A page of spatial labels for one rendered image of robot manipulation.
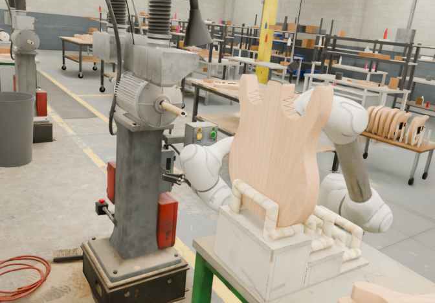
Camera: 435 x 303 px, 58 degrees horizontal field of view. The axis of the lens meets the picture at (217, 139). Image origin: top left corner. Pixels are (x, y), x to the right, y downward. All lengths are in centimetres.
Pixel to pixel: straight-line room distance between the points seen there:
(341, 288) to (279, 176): 43
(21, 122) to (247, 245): 362
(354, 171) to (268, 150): 74
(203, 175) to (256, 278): 42
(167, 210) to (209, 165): 103
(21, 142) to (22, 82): 103
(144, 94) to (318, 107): 113
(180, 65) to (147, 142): 65
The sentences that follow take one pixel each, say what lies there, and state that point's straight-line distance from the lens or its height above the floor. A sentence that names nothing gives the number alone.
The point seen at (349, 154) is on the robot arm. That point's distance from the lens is 170.
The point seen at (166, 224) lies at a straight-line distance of 242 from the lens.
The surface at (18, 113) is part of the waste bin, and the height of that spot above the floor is 59.
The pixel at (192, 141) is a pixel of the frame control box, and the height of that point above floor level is 104.
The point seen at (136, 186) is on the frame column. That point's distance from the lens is 224.
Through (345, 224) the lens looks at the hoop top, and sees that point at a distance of 144.
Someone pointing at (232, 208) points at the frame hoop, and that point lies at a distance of 122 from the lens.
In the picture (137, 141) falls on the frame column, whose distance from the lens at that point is 214.
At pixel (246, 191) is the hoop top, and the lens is 114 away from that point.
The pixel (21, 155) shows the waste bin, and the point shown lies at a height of 12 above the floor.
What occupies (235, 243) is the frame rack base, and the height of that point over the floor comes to 103.
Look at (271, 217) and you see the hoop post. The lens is 108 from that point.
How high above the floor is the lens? 165
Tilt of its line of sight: 16 degrees down
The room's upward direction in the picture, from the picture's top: 6 degrees clockwise
